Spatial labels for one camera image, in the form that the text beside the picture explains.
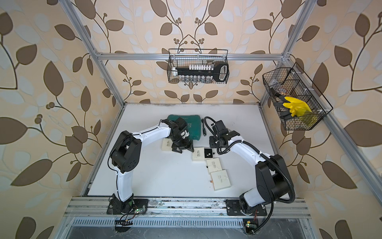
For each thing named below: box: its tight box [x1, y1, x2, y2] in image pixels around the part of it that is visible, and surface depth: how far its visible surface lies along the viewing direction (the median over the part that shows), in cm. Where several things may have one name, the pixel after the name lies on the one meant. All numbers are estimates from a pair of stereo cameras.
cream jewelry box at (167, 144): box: [161, 138, 174, 151], surface depth 95 cm
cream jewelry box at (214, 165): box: [205, 157, 223, 173], surface depth 88 cm
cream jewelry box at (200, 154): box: [191, 146, 214, 162], surface depth 91 cm
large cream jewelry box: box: [209, 169, 232, 192], surface depth 82 cm
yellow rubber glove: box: [282, 96, 313, 118], surface depth 68 cm
